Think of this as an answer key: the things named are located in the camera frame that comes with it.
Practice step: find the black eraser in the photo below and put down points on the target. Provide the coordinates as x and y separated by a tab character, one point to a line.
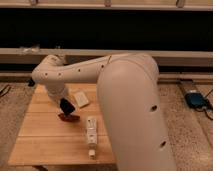
66	106

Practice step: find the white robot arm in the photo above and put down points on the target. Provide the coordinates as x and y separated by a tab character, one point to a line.
128	98

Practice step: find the white tube bottle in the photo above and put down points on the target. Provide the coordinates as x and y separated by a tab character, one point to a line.
91	135

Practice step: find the dark red chili pepper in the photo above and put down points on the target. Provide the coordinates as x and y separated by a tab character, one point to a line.
69	118

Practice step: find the wooden table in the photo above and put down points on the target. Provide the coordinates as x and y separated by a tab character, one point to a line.
44	139

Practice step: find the blue device on floor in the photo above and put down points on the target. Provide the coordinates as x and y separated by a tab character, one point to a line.
195	100

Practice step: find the crumpled plastic wrap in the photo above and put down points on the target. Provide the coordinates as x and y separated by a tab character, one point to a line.
29	50

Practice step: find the long wooden bench rail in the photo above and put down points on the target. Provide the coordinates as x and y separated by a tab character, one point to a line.
164	58

